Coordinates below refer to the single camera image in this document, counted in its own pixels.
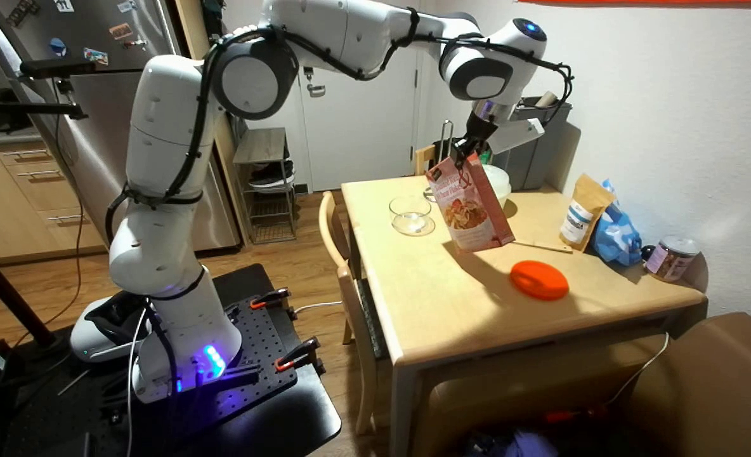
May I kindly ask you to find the wooden slat-back chair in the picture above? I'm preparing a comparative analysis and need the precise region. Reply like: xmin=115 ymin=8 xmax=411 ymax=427
xmin=318 ymin=188 xmax=390 ymax=441

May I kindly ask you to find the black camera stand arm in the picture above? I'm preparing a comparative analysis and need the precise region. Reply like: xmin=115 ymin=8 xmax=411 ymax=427
xmin=0 ymin=54 xmax=143 ymax=121

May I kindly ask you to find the small wooden shelf unit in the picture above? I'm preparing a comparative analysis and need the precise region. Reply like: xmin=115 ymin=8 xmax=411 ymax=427
xmin=230 ymin=125 xmax=299 ymax=248

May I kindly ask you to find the black tripod pole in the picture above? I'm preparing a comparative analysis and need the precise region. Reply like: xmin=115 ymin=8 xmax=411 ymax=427
xmin=0 ymin=233 xmax=56 ymax=349

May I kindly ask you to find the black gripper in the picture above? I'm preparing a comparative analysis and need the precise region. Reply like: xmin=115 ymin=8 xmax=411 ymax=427
xmin=452 ymin=102 xmax=503 ymax=165

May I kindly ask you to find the orange black clamp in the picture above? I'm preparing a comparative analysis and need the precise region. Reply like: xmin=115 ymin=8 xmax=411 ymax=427
xmin=245 ymin=287 xmax=295 ymax=313
xmin=271 ymin=334 xmax=323 ymax=375

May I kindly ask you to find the gray plastic bin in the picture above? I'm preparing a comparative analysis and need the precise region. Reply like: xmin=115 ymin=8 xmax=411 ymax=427
xmin=496 ymin=88 xmax=583 ymax=193

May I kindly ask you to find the clear glass bowl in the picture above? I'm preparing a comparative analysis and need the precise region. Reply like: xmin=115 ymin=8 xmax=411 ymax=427
xmin=386 ymin=193 xmax=438 ymax=238

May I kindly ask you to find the white jar blue label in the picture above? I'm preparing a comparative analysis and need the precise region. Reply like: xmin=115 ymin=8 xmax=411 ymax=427
xmin=557 ymin=201 xmax=597 ymax=248

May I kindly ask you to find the purple cloth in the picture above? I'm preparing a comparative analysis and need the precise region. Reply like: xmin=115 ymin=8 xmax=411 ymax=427
xmin=462 ymin=427 xmax=564 ymax=457

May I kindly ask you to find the white cable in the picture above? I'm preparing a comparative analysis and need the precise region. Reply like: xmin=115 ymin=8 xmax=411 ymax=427
xmin=292 ymin=300 xmax=346 ymax=316

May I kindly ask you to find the thin wooden stick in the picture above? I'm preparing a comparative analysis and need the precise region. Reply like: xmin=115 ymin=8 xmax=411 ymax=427
xmin=510 ymin=235 xmax=578 ymax=255

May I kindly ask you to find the pink tub with lid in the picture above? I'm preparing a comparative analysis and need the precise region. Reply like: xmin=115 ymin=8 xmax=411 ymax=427
xmin=641 ymin=233 xmax=702 ymax=283

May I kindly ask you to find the light wooden table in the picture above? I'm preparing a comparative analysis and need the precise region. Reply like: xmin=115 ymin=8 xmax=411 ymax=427
xmin=337 ymin=172 xmax=710 ymax=457

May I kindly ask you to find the orange round plate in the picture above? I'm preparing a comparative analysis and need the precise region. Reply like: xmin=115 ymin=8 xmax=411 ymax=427
xmin=508 ymin=258 xmax=570 ymax=302

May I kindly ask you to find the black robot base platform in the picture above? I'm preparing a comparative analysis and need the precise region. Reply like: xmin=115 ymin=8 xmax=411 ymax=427
xmin=0 ymin=262 xmax=346 ymax=457

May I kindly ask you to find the wooden drawer cabinet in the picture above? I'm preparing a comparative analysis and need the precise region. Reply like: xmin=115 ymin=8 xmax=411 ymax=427
xmin=0 ymin=141 xmax=106 ymax=263

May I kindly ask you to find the blue snack bag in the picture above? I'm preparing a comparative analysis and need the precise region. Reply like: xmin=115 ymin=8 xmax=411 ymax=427
xmin=588 ymin=179 xmax=646 ymax=269

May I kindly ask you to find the stainless steel fridge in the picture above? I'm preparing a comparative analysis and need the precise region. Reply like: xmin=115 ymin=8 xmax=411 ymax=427
xmin=0 ymin=0 xmax=245 ymax=255

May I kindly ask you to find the pink cereal box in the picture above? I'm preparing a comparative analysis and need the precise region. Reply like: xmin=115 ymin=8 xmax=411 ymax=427
xmin=423 ymin=153 xmax=517 ymax=254

